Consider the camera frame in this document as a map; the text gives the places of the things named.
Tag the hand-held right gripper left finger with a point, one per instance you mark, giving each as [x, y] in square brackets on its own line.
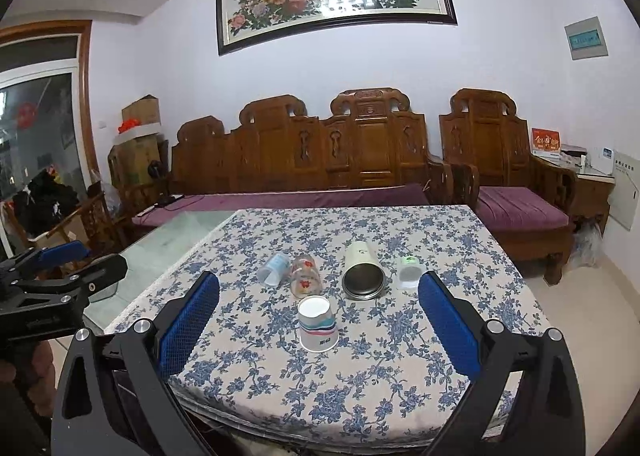
[192, 326]

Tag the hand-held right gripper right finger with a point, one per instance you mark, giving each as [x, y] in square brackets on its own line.
[447, 331]

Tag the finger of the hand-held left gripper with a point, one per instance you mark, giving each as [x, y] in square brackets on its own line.
[95, 273]
[60, 253]

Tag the striped paper cup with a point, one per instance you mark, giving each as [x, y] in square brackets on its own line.
[317, 325]

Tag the small clear cup green print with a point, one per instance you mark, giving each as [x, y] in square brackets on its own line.
[411, 273]

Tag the clear plastic cup blue print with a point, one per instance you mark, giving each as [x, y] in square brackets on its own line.
[274, 270]

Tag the cream thermos cup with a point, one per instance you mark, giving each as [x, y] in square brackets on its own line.
[364, 272]

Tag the glass cup with red print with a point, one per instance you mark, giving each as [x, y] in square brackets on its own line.
[304, 277]

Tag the wooden chair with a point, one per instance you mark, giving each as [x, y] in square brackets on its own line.
[92, 223]

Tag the black bag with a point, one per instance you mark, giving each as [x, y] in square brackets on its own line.
[45, 201]

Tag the stacked cardboard boxes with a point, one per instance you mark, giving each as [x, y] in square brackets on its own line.
[132, 161]

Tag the wooden framed glass door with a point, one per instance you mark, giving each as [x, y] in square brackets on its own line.
[45, 136]

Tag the small black fan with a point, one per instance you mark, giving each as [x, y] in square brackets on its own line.
[157, 170]

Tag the blue floral tablecloth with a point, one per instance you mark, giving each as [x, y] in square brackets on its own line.
[310, 396]

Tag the orange object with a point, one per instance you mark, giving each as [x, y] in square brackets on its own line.
[127, 126]

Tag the square purple seat cushion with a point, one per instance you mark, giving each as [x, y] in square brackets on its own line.
[520, 206]

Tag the white flat box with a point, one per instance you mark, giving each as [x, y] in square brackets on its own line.
[140, 133]

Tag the clear plastic bag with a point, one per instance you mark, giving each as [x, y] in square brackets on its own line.
[586, 246]

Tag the brown cardboard box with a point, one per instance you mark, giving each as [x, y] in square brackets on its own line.
[141, 110]

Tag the long purple sofa cushion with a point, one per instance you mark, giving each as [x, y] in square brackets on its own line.
[300, 198]

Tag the carved wooden armchair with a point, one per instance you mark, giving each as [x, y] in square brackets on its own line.
[500, 146]

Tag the wooden side table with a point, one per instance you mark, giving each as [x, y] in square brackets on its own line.
[592, 196]

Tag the red desk calendar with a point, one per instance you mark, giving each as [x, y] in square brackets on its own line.
[546, 142]

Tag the carved wooden sofa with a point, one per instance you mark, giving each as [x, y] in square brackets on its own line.
[320, 151]

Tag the white box blue label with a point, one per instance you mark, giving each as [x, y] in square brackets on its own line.
[600, 160]

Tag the white wall panel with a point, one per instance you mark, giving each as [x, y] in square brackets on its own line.
[627, 191]

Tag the grey wall electrical box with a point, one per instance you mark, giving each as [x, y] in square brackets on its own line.
[587, 38]

